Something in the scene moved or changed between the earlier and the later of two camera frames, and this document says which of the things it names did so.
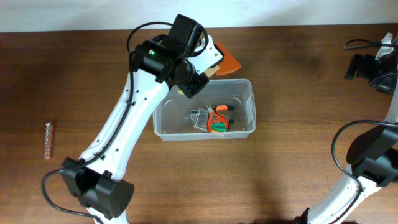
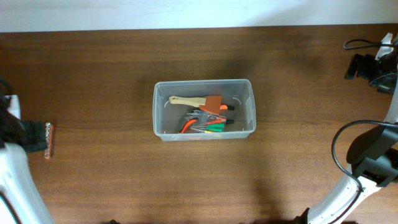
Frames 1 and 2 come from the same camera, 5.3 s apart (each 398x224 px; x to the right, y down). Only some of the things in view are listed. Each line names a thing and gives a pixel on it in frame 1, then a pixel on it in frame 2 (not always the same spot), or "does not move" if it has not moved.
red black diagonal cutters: [209, 120] -> [190, 117]
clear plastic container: [224, 109] does not move
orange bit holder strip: [49, 136] does not move
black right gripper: [362, 71] does not move
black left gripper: [194, 88] -> [40, 135]
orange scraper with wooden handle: [228, 65] -> [209, 104]
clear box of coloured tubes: [207, 120] does not move
